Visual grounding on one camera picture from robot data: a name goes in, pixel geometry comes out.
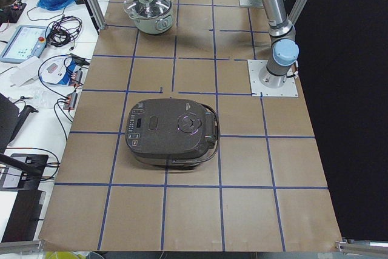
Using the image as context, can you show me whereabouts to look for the glass pot lid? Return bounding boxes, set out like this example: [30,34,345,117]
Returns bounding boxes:
[123,0,172,19]

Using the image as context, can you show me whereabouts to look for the pale green steel pot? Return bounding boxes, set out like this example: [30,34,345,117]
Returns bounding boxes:
[130,0,174,35]

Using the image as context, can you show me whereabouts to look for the small grey adapter box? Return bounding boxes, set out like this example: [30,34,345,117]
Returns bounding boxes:
[69,70,83,87]

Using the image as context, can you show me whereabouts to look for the white round device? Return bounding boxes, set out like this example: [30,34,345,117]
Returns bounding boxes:
[40,56,75,85]

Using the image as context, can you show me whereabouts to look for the near teach pendant tablet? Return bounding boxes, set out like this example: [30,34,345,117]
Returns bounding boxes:
[1,25,47,64]

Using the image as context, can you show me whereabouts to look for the black box on desk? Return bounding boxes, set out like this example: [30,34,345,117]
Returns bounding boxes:
[0,2,27,24]

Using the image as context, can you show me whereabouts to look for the dark grey rice cooker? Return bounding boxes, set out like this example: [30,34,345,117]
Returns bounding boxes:
[125,98,220,167]

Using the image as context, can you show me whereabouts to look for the folded white paper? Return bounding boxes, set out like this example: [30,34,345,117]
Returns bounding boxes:
[10,56,42,87]

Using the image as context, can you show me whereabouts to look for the black monitor corner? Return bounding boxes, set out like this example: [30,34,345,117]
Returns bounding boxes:
[0,94,19,153]

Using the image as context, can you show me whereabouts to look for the brown paper table cover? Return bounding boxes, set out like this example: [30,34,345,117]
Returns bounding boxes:
[39,0,341,252]

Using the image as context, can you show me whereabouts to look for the coiled black cable bundle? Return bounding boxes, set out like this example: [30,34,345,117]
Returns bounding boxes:
[45,16,83,48]

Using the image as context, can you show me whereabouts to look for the black stand base plate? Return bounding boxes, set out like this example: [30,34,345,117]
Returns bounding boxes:
[1,153,49,192]

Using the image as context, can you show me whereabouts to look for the aluminium rail bottom left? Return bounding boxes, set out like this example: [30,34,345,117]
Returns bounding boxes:
[1,240,42,255]

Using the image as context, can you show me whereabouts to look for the aluminium rail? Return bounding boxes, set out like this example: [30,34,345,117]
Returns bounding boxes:
[1,240,42,255]
[335,240,387,258]

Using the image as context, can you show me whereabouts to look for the aluminium rail bottom right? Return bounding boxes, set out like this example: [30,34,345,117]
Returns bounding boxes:
[335,240,387,258]

